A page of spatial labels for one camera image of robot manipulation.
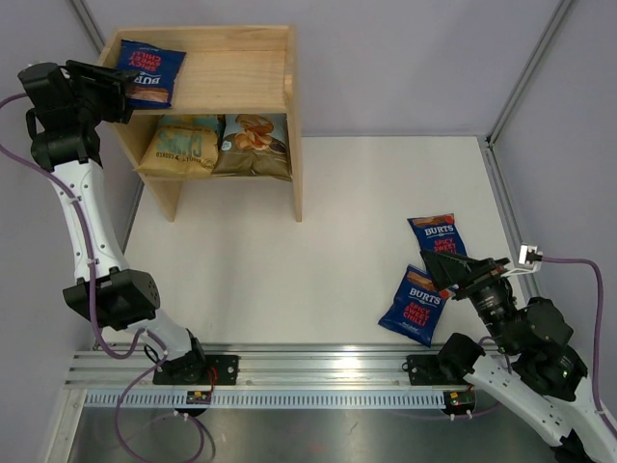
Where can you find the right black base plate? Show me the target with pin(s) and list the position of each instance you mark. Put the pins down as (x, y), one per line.
(425, 370)

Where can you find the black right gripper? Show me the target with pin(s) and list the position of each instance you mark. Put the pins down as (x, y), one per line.
(447, 269)

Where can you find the right aluminium frame post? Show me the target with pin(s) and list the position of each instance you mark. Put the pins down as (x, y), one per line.
(538, 55)

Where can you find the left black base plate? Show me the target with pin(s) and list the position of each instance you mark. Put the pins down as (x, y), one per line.
(220, 369)

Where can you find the aluminium mounting rail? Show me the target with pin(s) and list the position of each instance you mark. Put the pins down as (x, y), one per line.
(275, 367)

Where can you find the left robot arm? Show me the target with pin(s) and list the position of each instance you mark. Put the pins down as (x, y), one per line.
(107, 291)

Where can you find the white slotted cable duct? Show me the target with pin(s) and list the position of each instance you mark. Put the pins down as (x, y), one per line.
(408, 399)

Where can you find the left aluminium frame post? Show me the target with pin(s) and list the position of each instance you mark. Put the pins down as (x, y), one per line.
(88, 23)

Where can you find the aluminium frame post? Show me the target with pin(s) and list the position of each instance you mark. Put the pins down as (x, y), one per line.
(538, 55)
(88, 23)

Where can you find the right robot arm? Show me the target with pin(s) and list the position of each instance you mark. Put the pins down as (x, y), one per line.
(548, 385)

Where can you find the yellow kettle chips bag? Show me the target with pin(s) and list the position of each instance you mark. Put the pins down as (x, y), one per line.
(183, 147)

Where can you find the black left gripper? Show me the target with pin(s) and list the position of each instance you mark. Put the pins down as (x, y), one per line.
(108, 83)

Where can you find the blue burts bag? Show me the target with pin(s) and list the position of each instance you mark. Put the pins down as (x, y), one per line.
(416, 307)
(157, 69)
(438, 233)

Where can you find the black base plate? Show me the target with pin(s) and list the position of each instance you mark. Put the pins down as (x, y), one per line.
(220, 369)
(425, 370)

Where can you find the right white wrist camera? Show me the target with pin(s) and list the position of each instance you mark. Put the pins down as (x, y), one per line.
(529, 262)

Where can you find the wooden two-tier shelf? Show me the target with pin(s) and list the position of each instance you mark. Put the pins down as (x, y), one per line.
(231, 69)

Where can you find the light blue cassava chips bag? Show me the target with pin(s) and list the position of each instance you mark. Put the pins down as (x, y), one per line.
(254, 145)

